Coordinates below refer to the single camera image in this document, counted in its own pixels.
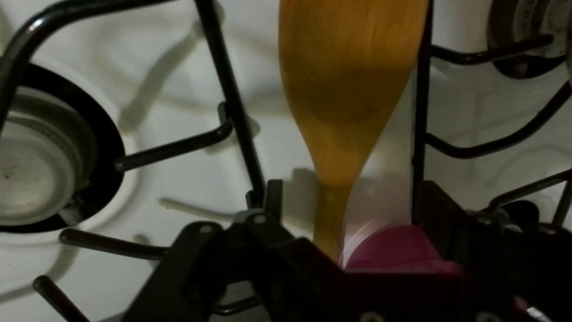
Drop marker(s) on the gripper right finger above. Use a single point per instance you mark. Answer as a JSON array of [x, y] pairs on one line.
[[527, 273]]

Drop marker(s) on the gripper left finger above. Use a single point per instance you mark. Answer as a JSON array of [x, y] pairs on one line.
[[201, 268]]

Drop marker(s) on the wooden cooking spatula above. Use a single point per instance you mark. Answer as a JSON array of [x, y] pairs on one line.
[[348, 89]]

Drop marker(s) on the pink plastic cup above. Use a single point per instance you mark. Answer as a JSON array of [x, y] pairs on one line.
[[397, 250]]

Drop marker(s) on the black stove grate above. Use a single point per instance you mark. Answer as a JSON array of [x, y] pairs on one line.
[[232, 98], [420, 112]]

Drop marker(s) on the stove burner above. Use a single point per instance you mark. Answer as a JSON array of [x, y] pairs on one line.
[[40, 165], [523, 18]]

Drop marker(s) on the white gas stove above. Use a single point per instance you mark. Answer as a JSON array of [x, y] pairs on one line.
[[156, 49]]

